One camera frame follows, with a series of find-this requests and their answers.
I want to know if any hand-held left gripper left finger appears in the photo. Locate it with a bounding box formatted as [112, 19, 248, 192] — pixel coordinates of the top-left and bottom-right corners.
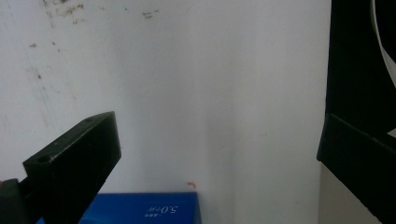
[22, 110, 122, 224]

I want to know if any blue cardboard box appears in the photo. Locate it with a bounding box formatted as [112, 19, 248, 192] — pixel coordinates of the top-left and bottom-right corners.
[35, 191, 203, 224]

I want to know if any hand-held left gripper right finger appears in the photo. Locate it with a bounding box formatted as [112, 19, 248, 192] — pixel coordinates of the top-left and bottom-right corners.
[316, 112, 396, 224]

